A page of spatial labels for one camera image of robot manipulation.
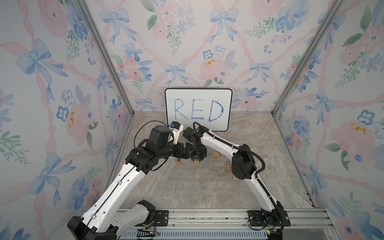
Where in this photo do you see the aluminium corner post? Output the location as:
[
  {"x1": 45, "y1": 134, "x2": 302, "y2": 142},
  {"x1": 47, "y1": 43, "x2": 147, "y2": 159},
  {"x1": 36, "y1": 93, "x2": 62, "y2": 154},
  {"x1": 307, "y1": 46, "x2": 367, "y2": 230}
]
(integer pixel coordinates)
[
  {"x1": 271, "y1": 0, "x2": 345, "y2": 116},
  {"x1": 74, "y1": 0, "x2": 135, "y2": 117}
]

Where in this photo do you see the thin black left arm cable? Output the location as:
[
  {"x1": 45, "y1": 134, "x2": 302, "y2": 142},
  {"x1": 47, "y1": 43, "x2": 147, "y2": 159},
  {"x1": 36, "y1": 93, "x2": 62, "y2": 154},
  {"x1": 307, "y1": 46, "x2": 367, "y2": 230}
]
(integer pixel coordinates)
[{"x1": 133, "y1": 120, "x2": 169, "y2": 149}]

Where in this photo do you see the aluminium left corner post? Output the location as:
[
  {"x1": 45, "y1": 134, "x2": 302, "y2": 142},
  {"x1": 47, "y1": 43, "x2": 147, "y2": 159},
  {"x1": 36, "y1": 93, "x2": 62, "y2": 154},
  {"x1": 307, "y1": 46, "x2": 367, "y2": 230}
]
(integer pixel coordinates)
[{"x1": 74, "y1": 0, "x2": 135, "y2": 117}]

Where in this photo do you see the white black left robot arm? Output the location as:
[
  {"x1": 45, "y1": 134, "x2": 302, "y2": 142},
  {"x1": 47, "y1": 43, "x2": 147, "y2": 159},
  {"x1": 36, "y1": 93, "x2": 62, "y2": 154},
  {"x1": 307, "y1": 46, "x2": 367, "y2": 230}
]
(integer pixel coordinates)
[{"x1": 67, "y1": 122, "x2": 184, "y2": 240}]

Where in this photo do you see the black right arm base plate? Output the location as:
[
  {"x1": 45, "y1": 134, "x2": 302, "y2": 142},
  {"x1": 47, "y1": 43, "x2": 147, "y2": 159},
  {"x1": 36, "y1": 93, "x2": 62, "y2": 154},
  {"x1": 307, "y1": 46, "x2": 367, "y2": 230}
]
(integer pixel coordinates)
[{"x1": 247, "y1": 210, "x2": 291, "y2": 228}]

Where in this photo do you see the aluminium right corner post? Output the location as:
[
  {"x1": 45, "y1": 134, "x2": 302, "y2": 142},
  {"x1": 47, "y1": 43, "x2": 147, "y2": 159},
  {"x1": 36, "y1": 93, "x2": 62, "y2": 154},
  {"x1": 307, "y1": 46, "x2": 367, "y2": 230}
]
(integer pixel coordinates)
[{"x1": 271, "y1": 0, "x2": 345, "y2": 116}]

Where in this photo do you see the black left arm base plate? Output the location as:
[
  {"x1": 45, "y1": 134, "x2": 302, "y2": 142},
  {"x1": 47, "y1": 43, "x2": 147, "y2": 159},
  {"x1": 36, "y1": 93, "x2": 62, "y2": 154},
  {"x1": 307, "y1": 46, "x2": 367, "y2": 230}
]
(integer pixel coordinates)
[{"x1": 140, "y1": 210, "x2": 169, "y2": 228}]

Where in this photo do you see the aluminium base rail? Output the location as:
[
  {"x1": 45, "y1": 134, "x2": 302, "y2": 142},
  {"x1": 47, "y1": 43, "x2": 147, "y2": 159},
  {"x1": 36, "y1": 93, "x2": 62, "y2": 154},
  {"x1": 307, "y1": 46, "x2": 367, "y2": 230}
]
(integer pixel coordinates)
[{"x1": 117, "y1": 209, "x2": 340, "y2": 240}]

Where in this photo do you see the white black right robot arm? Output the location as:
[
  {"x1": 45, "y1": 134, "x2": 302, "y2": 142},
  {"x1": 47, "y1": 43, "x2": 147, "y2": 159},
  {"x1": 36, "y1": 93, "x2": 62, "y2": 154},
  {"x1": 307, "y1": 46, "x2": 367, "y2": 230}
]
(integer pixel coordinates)
[{"x1": 183, "y1": 125, "x2": 284, "y2": 225}]

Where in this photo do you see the whiteboard with blue RED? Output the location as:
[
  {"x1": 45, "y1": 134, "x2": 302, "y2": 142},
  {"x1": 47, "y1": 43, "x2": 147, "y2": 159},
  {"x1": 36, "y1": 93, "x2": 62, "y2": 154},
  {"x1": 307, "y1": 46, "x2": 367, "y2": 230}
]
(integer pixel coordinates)
[{"x1": 165, "y1": 88, "x2": 233, "y2": 132}]

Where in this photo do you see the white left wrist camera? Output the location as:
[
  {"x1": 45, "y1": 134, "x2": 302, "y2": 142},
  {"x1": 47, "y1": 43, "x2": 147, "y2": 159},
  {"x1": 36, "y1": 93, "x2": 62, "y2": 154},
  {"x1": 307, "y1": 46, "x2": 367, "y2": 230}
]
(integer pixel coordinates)
[{"x1": 169, "y1": 121, "x2": 184, "y2": 145}]

